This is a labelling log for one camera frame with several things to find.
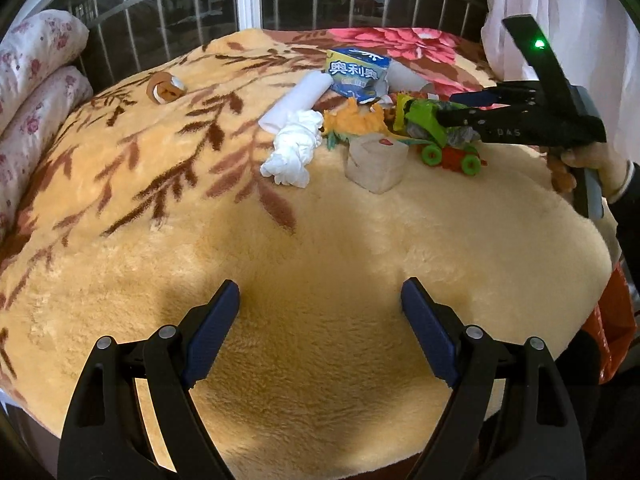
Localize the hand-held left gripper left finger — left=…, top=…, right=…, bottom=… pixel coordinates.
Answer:
left=57, top=279, right=242, bottom=480

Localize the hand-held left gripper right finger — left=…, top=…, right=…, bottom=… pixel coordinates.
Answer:
left=400, top=277, right=587, bottom=480

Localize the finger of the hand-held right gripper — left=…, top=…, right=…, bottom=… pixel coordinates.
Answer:
left=434, top=106, right=502, bottom=133
left=449, top=81, right=543, bottom=111

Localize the green and red toy car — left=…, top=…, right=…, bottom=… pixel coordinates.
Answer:
left=392, top=94, right=488, bottom=177

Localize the orange toy dinosaur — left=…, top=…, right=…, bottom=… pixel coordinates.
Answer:
left=321, top=97, right=401, bottom=151

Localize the white plastic cup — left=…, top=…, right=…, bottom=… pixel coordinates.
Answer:
left=258, top=71, right=334, bottom=135

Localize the person's right forearm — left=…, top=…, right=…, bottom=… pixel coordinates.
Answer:
left=600, top=160, right=640, bottom=271

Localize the person's right hand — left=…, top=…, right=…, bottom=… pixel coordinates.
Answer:
left=547, top=142, right=630, bottom=196

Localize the blue snack packet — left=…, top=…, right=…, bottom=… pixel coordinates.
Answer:
left=325, top=46, right=392, bottom=106

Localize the white curtain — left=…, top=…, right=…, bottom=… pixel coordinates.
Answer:
left=480, top=0, right=636, bottom=83

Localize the yellow floral plush blanket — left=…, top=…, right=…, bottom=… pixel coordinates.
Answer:
left=0, top=27, right=616, bottom=466

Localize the crumpled white tissue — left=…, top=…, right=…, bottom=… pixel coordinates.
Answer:
left=260, top=109, right=325, bottom=190

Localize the orange plastic bag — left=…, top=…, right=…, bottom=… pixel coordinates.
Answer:
left=582, top=262, right=640, bottom=386

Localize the brown tape roll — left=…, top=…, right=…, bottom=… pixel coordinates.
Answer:
left=146, top=72, right=187, bottom=105

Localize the pink floral folded quilt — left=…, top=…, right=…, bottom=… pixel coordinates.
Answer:
left=0, top=9, right=95, bottom=243

